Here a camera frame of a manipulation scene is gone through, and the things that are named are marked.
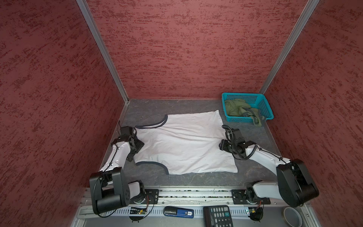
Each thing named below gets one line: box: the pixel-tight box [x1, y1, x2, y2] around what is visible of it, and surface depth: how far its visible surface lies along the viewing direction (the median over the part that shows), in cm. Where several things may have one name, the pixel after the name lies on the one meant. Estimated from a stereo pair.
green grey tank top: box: [224, 98, 266, 127], surface depth 109 cm
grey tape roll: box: [281, 206, 304, 227], surface depth 70 cm
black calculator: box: [203, 205, 234, 227], surface depth 68 cm
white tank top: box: [132, 109, 239, 175], surface depth 94 cm
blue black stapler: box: [163, 206, 195, 219], surface depth 68 cm
